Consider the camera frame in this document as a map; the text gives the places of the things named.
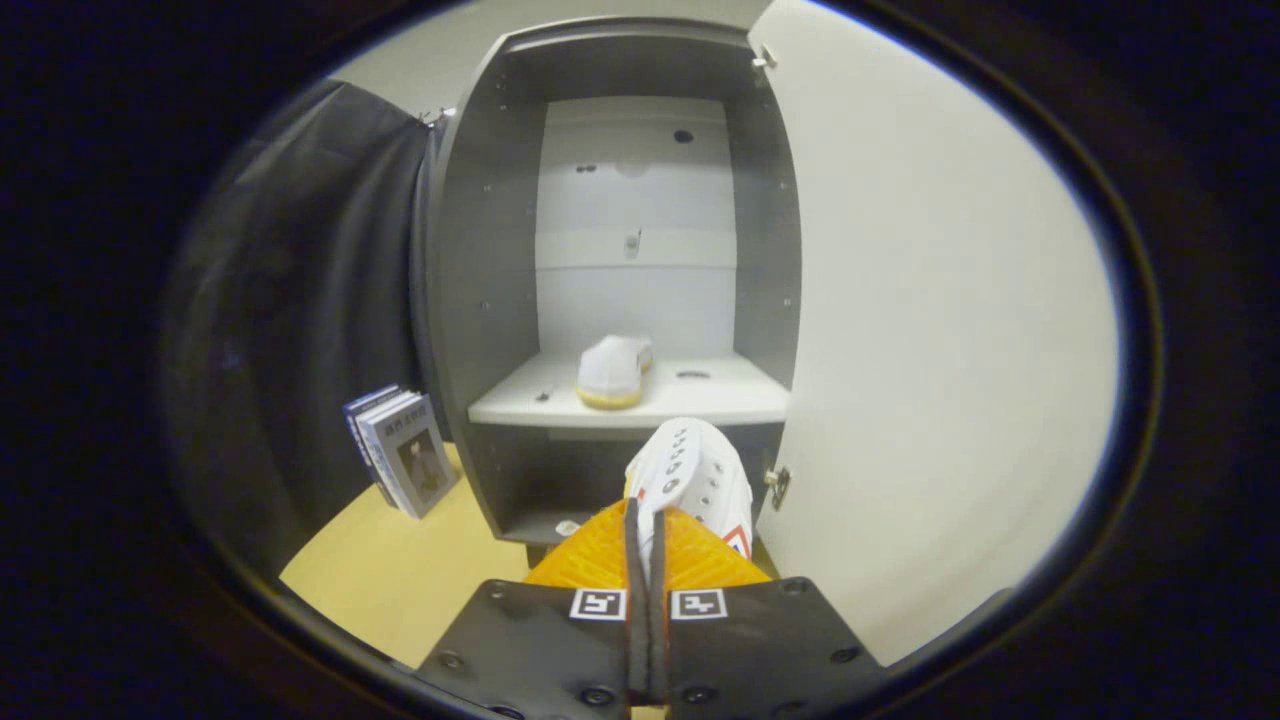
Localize beige shoe cabinet door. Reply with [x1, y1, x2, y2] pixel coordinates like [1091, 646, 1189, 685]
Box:
[748, 0, 1121, 669]

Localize book with portrait cover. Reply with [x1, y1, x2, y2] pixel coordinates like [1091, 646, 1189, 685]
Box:
[384, 395, 461, 519]

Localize white shoe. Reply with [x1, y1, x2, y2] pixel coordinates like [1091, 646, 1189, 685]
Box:
[576, 334, 655, 411]
[623, 418, 756, 581]

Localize black backdrop cloth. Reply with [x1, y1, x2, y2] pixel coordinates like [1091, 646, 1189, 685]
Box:
[165, 80, 453, 583]

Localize grey shoe cabinet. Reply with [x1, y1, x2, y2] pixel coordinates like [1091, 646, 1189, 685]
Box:
[415, 18, 803, 571]

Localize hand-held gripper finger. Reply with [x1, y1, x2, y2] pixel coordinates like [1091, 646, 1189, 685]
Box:
[650, 505, 886, 720]
[415, 498, 651, 720]

